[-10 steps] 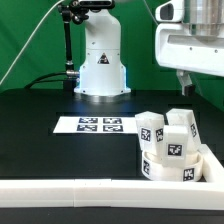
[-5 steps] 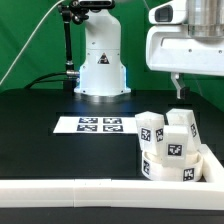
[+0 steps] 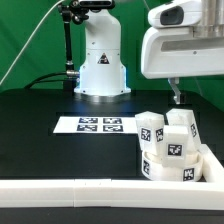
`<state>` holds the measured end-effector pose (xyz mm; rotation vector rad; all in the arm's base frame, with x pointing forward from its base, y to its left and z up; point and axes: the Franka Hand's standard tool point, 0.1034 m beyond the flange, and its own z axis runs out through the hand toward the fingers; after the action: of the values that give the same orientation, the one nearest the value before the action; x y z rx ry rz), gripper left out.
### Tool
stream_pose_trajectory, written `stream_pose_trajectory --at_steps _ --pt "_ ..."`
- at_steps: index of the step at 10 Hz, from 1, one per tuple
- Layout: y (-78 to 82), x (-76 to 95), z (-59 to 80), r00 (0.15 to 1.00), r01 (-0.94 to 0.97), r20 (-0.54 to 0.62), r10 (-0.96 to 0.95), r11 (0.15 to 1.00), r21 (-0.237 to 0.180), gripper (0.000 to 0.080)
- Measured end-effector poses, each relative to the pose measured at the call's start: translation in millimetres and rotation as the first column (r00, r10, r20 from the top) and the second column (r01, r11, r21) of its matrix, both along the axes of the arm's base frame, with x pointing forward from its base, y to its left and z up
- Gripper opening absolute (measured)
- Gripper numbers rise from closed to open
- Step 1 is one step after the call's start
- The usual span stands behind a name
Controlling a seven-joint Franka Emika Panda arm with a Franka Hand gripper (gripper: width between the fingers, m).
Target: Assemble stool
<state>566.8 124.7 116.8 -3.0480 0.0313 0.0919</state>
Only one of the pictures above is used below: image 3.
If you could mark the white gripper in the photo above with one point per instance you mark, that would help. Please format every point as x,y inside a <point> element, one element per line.
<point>175,52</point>

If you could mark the white round stool seat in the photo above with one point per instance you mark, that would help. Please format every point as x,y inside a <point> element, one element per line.
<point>153,169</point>

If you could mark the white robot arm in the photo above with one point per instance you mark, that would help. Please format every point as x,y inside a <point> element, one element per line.
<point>102,73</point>

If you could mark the white marker sheet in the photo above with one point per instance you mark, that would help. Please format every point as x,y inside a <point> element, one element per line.
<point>98,125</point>

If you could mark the white L-shaped fence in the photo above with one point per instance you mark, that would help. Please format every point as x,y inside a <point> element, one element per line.
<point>206,195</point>

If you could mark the black camera stand pole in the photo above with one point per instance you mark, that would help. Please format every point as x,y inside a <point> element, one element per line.
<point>68,40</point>

